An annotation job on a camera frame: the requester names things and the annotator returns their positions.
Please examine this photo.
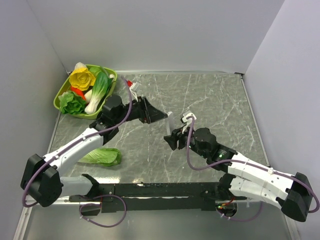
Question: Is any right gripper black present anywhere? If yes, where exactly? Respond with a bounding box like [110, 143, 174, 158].
[163, 121, 209, 159]

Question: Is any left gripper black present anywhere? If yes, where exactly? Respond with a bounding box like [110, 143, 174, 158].
[114, 96, 168, 125]

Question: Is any white remote control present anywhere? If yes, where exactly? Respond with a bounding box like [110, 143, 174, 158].
[165, 111, 175, 136]

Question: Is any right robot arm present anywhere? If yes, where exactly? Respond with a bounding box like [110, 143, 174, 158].
[163, 127, 313, 222]

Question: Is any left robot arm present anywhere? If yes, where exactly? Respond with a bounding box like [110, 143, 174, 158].
[20, 94, 168, 208]

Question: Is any loose green cabbage leaf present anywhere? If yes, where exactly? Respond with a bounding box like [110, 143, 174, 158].
[78, 148, 122, 167]

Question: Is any toy bok choy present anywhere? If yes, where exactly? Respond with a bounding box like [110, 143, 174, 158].
[84, 71, 109, 114]

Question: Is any red toy pepper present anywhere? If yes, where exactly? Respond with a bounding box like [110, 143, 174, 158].
[69, 86, 86, 101]

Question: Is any yellow toy cabbage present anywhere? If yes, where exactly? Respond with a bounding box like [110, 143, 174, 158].
[69, 67, 96, 91]

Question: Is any green toy lettuce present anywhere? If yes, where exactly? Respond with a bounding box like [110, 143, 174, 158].
[58, 90, 86, 115]

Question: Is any white toy vegetable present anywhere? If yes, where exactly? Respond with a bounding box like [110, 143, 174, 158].
[74, 62, 87, 71]

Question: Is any green plastic basket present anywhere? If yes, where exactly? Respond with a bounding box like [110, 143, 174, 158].
[53, 62, 118, 120]

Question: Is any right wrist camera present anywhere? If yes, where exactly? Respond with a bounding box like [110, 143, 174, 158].
[181, 110, 197, 133]

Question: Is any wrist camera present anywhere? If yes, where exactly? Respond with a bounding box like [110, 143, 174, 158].
[126, 80, 141, 101]
[181, 110, 197, 133]

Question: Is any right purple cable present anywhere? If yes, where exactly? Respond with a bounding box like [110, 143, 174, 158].
[186, 113, 316, 213]

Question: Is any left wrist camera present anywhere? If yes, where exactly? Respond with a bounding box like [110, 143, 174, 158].
[126, 80, 141, 101]

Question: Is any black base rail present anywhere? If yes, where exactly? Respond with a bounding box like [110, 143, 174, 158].
[69, 182, 247, 213]

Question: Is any aluminium frame rail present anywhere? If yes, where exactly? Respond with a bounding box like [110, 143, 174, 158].
[23, 194, 73, 206]

